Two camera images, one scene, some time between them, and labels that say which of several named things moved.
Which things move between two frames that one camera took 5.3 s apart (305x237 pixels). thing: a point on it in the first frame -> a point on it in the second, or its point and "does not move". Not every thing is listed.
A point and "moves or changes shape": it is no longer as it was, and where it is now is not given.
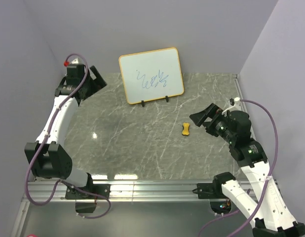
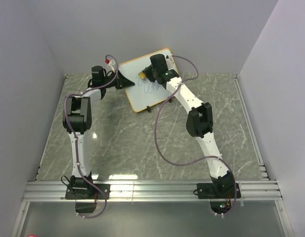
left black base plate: x=103 y=189 does not move
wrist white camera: x=236 y=107 -> x=169 y=59
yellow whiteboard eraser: x=185 y=130 -> x=141 y=75
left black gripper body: x=86 y=84 -> x=107 y=79
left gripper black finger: x=95 y=85 -> x=122 y=82
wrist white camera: x=75 y=61 -> x=111 y=62
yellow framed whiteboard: x=151 y=74 moves or changes shape
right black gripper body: x=222 y=131 -> x=150 y=74
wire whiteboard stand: x=142 y=101 -> x=148 y=108
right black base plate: x=209 y=190 does not move
